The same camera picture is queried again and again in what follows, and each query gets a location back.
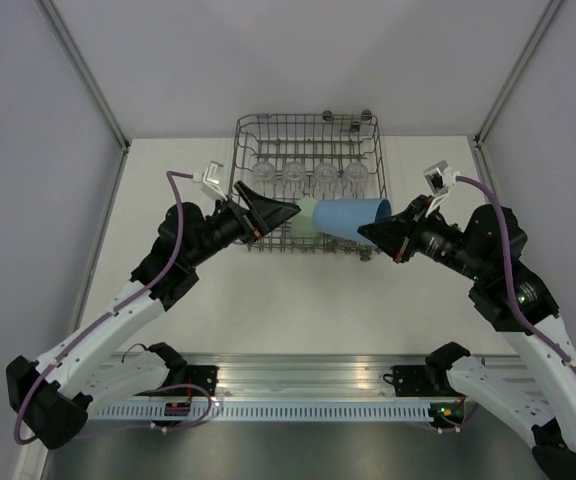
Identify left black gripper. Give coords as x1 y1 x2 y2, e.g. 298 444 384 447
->
188 181 302 268

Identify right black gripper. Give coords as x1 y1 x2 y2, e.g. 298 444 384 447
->
359 193 489 281

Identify green plastic cup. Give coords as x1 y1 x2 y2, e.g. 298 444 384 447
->
290 196 319 245

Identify blue plastic cup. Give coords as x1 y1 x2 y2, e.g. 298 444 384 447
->
312 198 392 247

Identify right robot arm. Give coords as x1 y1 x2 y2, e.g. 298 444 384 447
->
358 195 576 479

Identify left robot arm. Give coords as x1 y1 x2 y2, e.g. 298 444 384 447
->
5 181 300 450

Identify clear glass far left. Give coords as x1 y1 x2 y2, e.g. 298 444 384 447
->
251 159 276 185

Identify clear glass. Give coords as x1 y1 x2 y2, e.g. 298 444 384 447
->
281 160 307 190
251 159 276 185
313 161 339 190
342 161 369 193

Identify clear glass far right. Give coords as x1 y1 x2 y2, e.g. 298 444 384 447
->
342 161 369 193

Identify grey wire dish rack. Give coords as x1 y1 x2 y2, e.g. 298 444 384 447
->
223 109 395 263

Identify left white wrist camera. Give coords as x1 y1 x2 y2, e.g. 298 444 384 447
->
193 161 227 201

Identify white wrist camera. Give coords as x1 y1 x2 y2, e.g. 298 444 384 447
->
193 161 227 201
423 161 461 211

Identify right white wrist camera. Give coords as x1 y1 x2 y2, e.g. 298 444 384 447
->
423 161 461 211

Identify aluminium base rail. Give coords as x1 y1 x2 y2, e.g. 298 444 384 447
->
92 352 539 401

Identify white slotted cable duct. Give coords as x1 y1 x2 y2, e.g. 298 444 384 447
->
92 399 432 423

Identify right aluminium frame post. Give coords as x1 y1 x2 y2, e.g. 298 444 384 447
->
473 0 567 148

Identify aluminium frame post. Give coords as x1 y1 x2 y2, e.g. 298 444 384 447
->
473 0 567 148
35 0 131 153

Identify left aluminium frame post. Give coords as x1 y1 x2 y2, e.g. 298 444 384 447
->
35 0 131 153

